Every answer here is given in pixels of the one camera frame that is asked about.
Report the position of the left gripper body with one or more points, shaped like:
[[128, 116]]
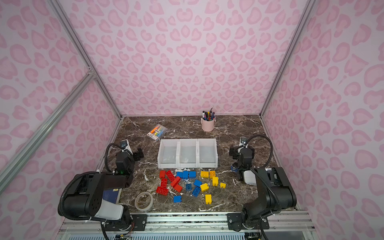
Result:
[[137, 154]]

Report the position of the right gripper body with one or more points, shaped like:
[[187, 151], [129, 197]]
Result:
[[235, 151]]

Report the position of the long red lego brick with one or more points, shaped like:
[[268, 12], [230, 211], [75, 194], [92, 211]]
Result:
[[170, 176], [175, 181]]

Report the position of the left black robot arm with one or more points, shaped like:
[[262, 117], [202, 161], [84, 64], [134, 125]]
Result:
[[82, 199]]

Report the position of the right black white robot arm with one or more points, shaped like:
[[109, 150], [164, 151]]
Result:
[[275, 192]]

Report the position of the highlighter marker pack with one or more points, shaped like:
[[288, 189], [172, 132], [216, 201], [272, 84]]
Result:
[[157, 132]]

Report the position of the blue notebook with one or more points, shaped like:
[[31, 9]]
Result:
[[112, 195]]

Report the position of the right white plastic bin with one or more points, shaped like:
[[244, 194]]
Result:
[[208, 153]]

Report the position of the clear tape roll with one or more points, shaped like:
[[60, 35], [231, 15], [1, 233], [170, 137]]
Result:
[[144, 201]]

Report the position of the pink pen cup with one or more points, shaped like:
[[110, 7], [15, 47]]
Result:
[[208, 126]]

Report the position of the middle white plastic bin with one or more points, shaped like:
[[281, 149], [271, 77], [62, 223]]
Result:
[[188, 153]]

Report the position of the pens in cup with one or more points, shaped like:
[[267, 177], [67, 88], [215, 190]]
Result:
[[209, 115]]

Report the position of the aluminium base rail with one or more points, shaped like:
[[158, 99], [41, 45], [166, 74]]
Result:
[[287, 225]]

